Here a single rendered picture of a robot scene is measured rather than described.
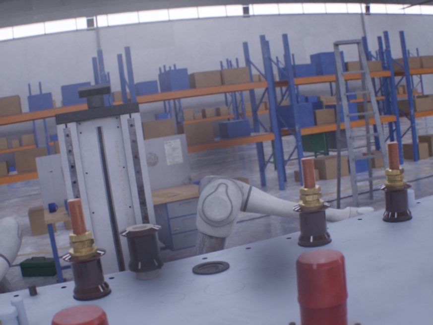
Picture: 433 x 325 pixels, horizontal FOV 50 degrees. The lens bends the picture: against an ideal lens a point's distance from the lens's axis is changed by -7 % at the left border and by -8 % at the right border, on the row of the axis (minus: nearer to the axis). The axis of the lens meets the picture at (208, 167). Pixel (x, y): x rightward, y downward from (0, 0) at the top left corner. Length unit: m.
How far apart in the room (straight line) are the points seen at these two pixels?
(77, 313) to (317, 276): 0.31
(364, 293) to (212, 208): 0.81
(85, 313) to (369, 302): 0.48
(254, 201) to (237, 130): 7.75
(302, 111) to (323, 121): 0.57
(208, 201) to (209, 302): 0.70
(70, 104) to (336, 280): 8.18
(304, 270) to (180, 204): 4.69
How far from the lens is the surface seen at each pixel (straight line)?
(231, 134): 9.49
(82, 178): 2.02
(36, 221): 8.83
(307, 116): 10.19
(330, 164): 10.34
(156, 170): 5.94
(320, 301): 0.68
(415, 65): 12.01
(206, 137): 9.28
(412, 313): 0.81
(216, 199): 1.59
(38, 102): 8.69
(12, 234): 1.69
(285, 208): 1.84
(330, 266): 0.67
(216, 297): 0.96
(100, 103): 2.01
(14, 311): 0.91
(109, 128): 2.05
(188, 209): 5.38
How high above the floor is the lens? 1.71
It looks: 7 degrees down
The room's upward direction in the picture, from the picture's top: 8 degrees counter-clockwise
